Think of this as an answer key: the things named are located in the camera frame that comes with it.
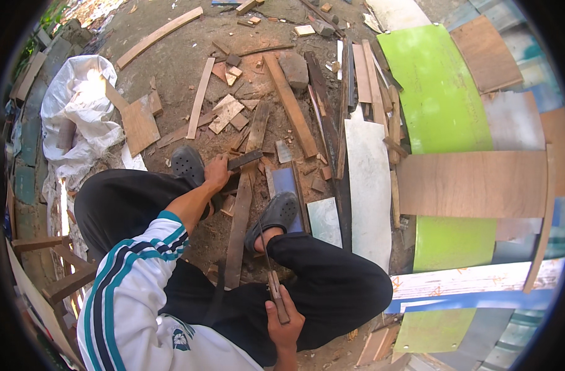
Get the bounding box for short reddish wood plank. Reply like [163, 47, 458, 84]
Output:
[352, 44, 373, 104]

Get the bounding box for wide brown plywood board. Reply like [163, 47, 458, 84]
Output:
[396, 150, 549, 219]

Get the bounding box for white plastic sack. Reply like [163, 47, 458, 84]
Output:
[40, 54, 126, 173]

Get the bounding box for square plywood piece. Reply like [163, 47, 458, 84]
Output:
[120, 95, 162, 159]

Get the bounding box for thin light wood strip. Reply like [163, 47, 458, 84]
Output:
[186, 57, 216, 140]

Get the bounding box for pale green tile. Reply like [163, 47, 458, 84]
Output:
[306, 197, 344, 249]

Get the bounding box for white sheet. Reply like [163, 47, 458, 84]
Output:
[365, 0, 433, 33]

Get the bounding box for grey diagonal wood strip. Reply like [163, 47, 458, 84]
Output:
[156, 109, 218, 149]

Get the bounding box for brown wooden plank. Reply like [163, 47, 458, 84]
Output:
[263, 53, 319, 159]

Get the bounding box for light plywood offcut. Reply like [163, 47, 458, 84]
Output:
[208, 94, 245, 135]

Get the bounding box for wooden stool frame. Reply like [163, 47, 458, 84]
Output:
[11, 235, 98, 308]

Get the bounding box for heap of old painted boards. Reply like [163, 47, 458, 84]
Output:
[5, 36, 75, 235]

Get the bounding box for large green panel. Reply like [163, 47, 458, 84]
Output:
[377, 23, 497, 274]

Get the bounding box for brown wood offcuts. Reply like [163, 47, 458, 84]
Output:
[356, 324, 401, 368]

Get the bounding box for person's left hand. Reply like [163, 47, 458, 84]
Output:
[204, 153, 235, 193]

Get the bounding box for small green panel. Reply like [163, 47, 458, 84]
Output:
[393, 308, 477, 354]

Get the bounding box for grey stone block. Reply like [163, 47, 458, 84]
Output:
[278, 50, 310, 90]

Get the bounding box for small grey stone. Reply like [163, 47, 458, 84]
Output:
[310, 18, 337, 38]

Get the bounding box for wooden handled knife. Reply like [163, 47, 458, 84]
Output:
[257, 222, 291, 325]

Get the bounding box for scattered small wood scraps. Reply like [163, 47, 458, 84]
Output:
[211, 38, 337, 194]

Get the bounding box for white painted board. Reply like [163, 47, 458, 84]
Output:
[390, 257, 565, 303]

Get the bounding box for long curved light plank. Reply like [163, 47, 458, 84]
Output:
[116, 6, 204, 70]

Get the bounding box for person's body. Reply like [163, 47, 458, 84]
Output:
[76, 211, 265, 371]

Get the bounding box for small dark wood piece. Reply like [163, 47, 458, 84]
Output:
[227, 149, 264, 171]

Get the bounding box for thin dark stick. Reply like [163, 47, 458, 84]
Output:
[238, 43, 295, 57]

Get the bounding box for person's legs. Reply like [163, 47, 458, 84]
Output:
[74, 145, 395, 368]

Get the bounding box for long dark wooden plank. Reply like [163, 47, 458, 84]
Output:
[303, 50, 353, 252]

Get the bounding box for long white board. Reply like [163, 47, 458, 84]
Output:
[344, 118, 393, 274]

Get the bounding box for brown plywood sheet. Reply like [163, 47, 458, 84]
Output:
[450, 14, 525, 95]

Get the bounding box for curved thin wood strip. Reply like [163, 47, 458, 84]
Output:
[522, 143, 556, 294]

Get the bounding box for grey painted panel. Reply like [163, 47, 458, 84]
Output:
[481, 90, 546, 152]

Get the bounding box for blue board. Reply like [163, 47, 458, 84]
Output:
[385, 288, 555, 314]

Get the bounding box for long weathered grey plank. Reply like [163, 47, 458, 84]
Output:
[224, 100, 270, 289]

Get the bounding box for narrow rough wood strip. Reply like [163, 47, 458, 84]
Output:
[387, 85, 402, 166]

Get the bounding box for long light wood batten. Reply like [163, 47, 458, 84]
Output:
[362, 39, 388, 127]

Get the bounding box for person's right hand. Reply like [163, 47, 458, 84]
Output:
[265, 285, 307, 352]

